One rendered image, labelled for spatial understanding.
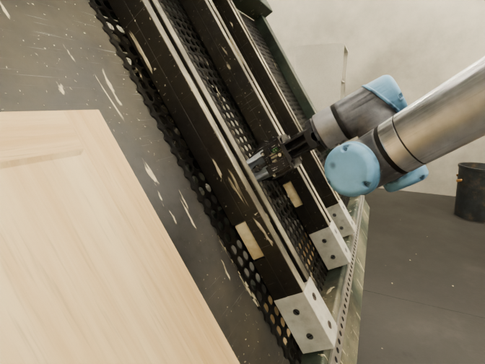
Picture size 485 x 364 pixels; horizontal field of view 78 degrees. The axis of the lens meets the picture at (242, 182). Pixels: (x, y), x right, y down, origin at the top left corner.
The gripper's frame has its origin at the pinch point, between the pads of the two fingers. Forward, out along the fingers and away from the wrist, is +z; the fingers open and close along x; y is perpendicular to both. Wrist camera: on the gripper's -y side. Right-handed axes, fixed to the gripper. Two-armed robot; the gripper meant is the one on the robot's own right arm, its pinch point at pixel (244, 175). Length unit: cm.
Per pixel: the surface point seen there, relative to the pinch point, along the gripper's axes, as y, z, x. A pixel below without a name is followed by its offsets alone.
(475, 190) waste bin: -362, -78, 147
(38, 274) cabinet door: 47.1, 0.7, -1.1
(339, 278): -16.3, -2.3, 38.1
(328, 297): -7.6, -0.4, 38.0
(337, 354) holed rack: 9.0, -3.4, 41.1
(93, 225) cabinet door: 39.6, 0.6, -3.4
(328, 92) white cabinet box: -331, 11, -41
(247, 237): 11.5, 0.2, 11.2
